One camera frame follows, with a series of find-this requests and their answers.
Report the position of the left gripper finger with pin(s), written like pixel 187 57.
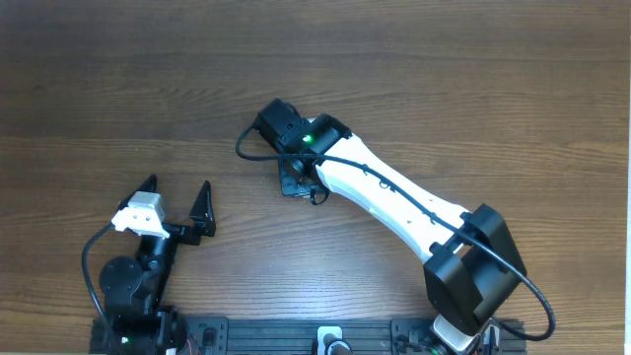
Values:
pixel 148 185
pixel 204 209

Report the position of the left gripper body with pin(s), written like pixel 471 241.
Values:
pixel 187 234

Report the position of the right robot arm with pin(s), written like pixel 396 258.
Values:
pixel 384 197

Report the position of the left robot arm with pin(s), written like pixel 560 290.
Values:
pixel 123 286

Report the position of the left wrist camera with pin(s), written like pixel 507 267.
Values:
pixel 143 217

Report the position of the mounting rail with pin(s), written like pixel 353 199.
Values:
pixel 276 335

